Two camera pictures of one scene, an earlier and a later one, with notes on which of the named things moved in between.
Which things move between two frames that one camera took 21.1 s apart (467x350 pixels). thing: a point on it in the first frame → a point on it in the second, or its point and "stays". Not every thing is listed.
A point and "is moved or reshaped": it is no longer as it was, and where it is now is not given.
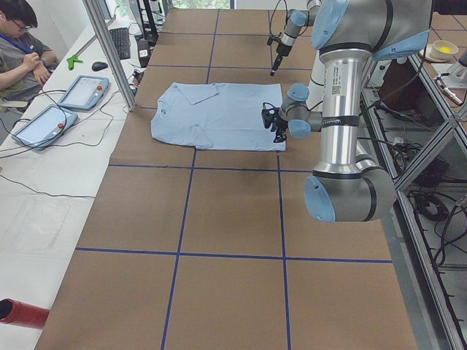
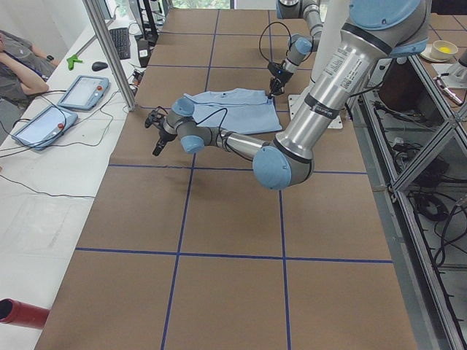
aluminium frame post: x=98 y=14 stays
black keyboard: x=121 y=37 stays
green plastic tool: x=74 y=58 stays
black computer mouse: x=98 y=65 stays
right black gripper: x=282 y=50 → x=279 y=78
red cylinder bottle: x=12 y=311 stays
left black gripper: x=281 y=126 → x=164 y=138
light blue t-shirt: x=217 y=117 is moved or reshaped
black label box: x=144 y=52 stays
